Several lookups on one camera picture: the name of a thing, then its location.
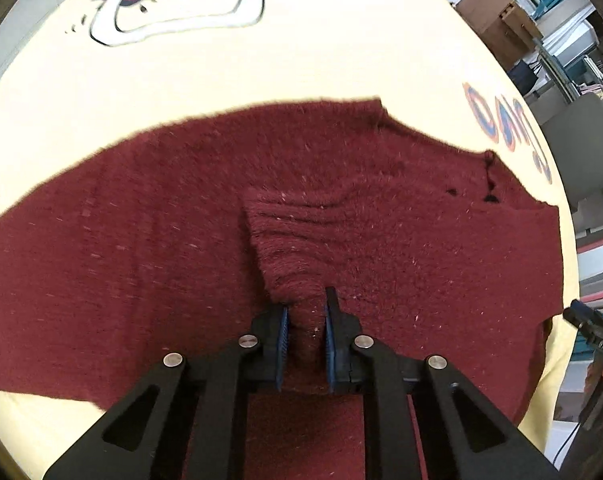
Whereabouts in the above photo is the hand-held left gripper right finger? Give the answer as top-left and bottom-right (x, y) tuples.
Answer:
(323, 287), (562, 480)

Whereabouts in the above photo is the pink edged white board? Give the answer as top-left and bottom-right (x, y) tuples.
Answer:
(574, 230), (603, 311)

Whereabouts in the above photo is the dark red knitted sweater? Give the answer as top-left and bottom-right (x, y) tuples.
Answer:
(0, 96), (567, 480)

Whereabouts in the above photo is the dark bag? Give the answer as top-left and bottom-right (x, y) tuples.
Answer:
(509, 60), (547, 96)

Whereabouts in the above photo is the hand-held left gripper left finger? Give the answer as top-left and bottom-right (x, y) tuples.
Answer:
(42, 304), (290, 480)

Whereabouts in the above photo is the thin black cable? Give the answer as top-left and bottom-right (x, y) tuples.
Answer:
(551, 417), (585, 468)

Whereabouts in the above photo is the yellow printed blanket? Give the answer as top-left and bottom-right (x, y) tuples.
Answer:
(0, 0), (582, 480)

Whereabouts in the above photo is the brown cardboard box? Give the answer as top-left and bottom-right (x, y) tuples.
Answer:
(455, 0), (545, 68)

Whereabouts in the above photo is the grey chair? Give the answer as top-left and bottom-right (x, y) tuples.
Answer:
(540, 94), (603, 211)

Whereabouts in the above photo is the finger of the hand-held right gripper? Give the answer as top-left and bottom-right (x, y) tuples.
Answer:
(563, 300), (601, 332)

